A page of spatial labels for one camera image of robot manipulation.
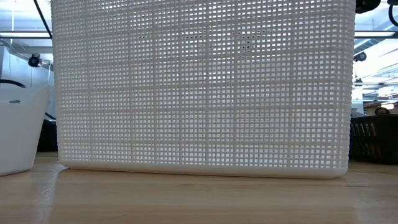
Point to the black ceiling camera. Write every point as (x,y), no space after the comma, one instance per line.
(34,60)
(360,56)

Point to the white perforated plastic basket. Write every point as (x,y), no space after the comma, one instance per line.
(202,93)

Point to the black first aid kit pouch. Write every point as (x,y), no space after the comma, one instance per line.
(46,137)

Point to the small black plastic basket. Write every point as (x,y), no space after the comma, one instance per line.
(374,140)

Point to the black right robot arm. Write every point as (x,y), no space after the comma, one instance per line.
(367,5)

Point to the person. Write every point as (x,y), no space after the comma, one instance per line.
(382,111)

